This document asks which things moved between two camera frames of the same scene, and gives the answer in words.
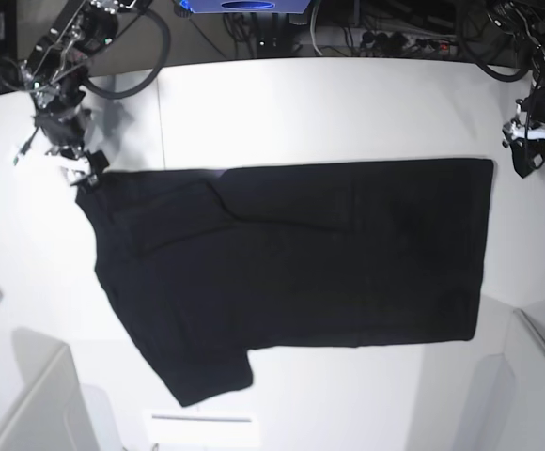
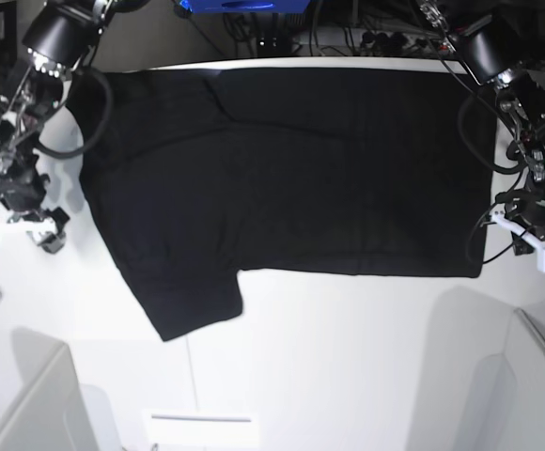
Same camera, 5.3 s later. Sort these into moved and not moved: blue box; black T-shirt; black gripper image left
Moved: black T-shirt; black gripper image left
Not moved: blue box
